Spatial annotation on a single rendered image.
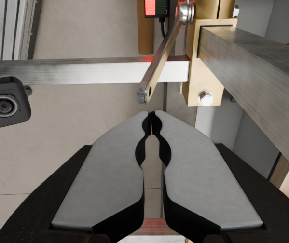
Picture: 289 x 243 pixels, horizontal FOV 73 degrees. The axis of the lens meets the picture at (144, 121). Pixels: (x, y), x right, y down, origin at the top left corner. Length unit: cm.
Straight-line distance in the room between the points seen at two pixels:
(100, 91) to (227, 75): 113
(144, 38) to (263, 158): 77
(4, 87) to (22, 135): 144
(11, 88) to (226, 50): 20
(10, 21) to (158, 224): 95
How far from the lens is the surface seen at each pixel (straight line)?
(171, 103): 48
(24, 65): 32
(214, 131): 66
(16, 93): 23
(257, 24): 57
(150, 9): 42
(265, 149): 56
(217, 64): 20
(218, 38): 20
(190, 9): 28
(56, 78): 31
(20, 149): 177
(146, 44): 107
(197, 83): 28
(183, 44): 34
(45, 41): 127
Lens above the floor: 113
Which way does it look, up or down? 58 degrees down
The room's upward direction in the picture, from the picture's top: 179 degrees counter-clockwise
